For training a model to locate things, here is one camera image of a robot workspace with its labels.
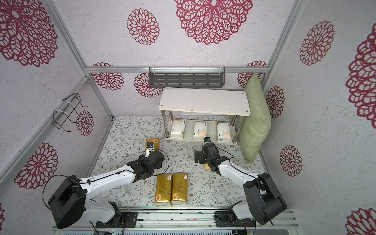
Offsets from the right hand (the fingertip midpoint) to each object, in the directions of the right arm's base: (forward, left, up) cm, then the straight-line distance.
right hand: (201, 152), depth 91 cm
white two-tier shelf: (+17, -15, +25) cm, 34 cm away
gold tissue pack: (-23, +20, 0) cm, 31 cm away
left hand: (-6, +29, +2) cm, 29 cm away
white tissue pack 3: (+12, -14, +4) cm, 19 cm away
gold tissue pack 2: (-26, +12, 0) cm, 29 cm away
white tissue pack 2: (+14, 0, +4) cm, 14 cm away
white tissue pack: (+15, +15, +4) cm, 22 cm away
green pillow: (0, -26, +25) cm, 36 cm away
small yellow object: (-6, -4, -7) cm, 10 cm away
